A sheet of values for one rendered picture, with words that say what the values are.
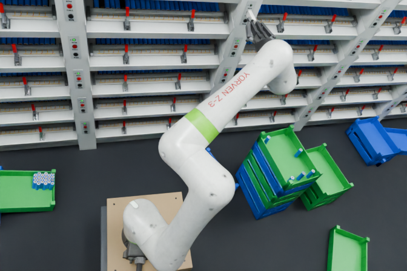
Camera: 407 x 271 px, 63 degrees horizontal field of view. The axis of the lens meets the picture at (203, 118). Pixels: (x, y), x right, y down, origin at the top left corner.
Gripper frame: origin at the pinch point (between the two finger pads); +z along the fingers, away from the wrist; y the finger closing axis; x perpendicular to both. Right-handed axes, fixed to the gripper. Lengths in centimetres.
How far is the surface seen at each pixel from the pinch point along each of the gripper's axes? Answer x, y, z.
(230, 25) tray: -8.4, -5.0, 5.9
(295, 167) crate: -58, 31, -43
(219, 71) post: -35.1, -3.7, 3.9
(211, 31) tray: -11.2, -13.3, 5.1
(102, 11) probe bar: -7, -59, 10
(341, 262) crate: -98, 62, -85
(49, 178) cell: -92, -89, -16
